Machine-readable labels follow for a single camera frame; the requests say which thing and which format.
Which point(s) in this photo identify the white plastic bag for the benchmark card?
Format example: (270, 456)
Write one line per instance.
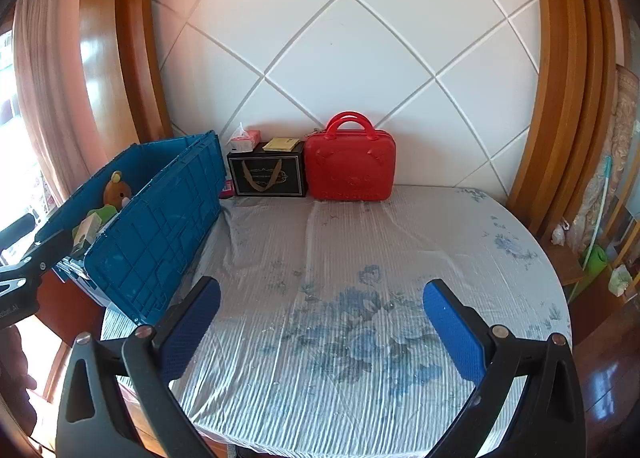
(621, 280)

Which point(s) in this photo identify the wooden wall trim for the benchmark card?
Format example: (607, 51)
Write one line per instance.
(125, 48)
(560, 88)

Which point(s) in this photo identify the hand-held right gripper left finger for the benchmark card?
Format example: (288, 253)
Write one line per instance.
(190, 328)

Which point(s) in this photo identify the blue plastic crate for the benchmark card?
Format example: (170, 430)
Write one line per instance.
(150, 248)

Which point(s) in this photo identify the green plastic object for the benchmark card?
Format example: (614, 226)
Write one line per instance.
(595, 263)

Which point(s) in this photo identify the pink tissue box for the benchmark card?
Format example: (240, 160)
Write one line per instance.
(245, 139)

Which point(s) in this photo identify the small white object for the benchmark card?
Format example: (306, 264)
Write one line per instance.
(559, 234)

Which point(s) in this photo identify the green plush toy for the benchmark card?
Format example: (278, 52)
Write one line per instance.
(105, 214)

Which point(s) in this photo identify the brown teddy bear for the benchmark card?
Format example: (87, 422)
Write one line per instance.
(117, 190)

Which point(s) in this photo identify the yellow notepad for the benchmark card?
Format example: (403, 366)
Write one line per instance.
(281, 144)

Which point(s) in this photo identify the wooden cabinet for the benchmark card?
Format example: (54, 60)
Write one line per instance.
(60, 310)

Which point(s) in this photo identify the black gift box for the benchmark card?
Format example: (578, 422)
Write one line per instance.
(267, 173)

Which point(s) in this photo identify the patterned wall hanging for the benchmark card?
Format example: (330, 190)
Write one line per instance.
(622, 138)

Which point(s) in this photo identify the green mop with pole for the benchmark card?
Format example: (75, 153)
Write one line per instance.
(601, 198)

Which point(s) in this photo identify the pink curtain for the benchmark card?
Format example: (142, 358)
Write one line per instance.
(50, 88)

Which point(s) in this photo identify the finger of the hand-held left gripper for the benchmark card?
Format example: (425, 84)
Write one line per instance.
(17, 229)
(52, 245)

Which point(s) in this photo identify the small pink packet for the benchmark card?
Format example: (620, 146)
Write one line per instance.
(226, 189)

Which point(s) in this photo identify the red hard case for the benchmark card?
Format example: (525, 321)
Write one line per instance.
(350, 163)

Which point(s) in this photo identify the person's left forearm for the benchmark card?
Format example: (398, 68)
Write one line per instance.
(17, 378)

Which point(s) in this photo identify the wooden side table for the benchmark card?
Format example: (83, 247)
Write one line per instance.
(567, 263)

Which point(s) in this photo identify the white green paper box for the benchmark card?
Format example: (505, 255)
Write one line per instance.
(89, 229)

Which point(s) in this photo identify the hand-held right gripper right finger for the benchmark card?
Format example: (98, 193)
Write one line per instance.
(452, 328)

